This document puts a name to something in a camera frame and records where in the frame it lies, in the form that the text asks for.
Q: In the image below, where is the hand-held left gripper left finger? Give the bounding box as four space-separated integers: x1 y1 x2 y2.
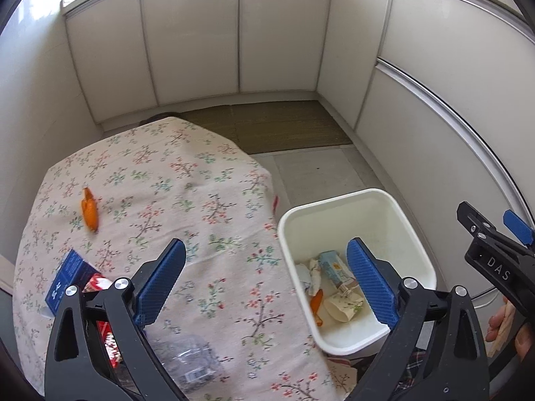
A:
44 238 189 401

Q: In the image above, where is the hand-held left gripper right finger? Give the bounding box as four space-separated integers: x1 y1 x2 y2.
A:
346 237 490 401

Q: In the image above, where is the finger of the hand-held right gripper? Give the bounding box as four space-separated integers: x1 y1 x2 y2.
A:
503 210 535 247
457 201 498 241

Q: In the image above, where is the white paper cup green print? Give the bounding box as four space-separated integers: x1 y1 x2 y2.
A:
323 292 365 323

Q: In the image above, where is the small drink carton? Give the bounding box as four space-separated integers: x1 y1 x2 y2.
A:
318 250 358 291

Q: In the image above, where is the orange wrapper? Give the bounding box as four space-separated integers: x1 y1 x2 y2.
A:
310 288 325 327
80 187 101 232

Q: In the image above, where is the white plastic bin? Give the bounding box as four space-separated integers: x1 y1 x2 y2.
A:
277 189 437 358

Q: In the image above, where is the red snack packet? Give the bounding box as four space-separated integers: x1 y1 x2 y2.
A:
83 273 124 368

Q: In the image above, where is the white paper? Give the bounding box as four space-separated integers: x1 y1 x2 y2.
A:
295 259 323 297

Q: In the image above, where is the clear plastic packaging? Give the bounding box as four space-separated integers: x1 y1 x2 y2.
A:
148 334 229 396

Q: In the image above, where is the blue cardboard box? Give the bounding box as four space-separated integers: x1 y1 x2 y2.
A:
44 248 99 318

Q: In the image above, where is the person's right hand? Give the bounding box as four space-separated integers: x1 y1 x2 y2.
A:
486 298 535 361

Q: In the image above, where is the dark plaid cloth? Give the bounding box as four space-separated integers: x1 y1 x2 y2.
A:
351 343 431 401

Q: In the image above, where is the white cabinet drawer front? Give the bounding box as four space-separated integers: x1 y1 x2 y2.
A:
376 0 535 195
355 66 535 301

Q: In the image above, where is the floral tablecloth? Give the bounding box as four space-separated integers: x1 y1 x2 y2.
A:
12 116 360 401

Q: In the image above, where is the brown floor mat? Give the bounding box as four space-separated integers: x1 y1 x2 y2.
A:
231 100 353 155
180 104 244 155

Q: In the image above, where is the dark brown object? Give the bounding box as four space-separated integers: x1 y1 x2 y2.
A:
139 113 183 126

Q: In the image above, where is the white cabinet door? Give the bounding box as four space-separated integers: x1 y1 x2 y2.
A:
64 0 160 125
239 0 334 93
315 0 394 131
140 0 242 107

